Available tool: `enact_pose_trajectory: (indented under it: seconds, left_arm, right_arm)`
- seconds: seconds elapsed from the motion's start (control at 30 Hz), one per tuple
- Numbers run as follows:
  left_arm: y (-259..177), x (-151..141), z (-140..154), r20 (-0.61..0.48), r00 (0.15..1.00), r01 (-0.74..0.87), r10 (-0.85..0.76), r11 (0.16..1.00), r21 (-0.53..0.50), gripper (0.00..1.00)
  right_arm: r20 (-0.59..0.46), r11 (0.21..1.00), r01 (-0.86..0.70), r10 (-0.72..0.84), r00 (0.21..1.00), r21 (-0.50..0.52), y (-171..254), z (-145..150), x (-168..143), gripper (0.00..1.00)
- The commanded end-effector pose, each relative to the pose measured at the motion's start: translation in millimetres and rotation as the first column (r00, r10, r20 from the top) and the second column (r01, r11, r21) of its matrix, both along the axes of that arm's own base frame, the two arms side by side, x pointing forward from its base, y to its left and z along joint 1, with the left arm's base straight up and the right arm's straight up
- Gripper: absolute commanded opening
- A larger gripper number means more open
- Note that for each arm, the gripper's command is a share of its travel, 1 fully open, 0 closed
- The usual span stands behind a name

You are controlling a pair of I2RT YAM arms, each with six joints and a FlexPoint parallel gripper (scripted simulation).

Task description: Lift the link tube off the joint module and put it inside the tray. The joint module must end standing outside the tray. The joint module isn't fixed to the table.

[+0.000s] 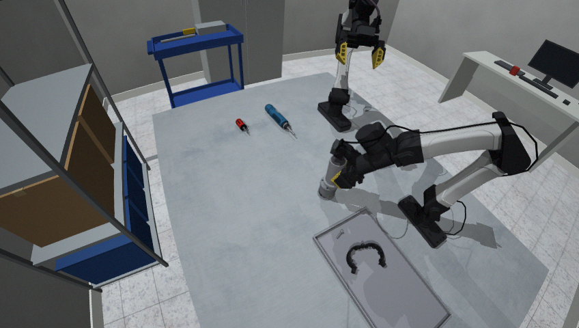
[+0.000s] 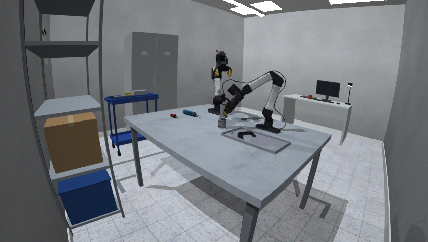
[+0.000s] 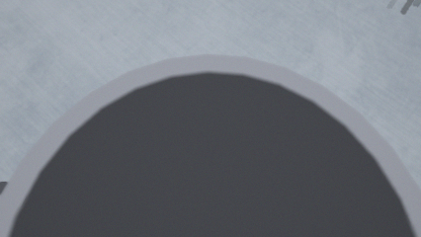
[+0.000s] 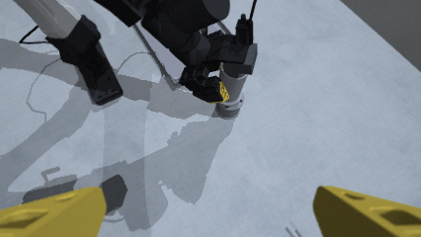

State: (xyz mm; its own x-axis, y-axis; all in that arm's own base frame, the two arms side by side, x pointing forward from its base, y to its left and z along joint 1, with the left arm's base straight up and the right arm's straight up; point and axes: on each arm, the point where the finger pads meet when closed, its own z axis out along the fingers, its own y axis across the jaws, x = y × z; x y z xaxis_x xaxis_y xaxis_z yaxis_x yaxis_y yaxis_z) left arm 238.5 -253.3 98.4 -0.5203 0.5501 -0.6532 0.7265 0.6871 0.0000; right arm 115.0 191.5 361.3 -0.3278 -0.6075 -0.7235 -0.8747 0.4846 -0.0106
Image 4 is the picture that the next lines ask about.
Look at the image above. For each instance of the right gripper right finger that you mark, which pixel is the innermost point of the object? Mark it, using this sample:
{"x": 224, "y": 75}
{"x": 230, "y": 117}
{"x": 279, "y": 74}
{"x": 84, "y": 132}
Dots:
{"x": 344, "y": 213}

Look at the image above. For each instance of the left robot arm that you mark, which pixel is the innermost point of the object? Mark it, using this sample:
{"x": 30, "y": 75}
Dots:
{"x": 169, "y": 21}

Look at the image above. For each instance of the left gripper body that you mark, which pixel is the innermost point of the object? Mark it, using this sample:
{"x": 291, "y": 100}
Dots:
{"x": 195, "y": 75}

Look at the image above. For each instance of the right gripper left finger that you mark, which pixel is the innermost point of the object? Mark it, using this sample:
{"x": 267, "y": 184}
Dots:
{"x": 78, "y": 213}

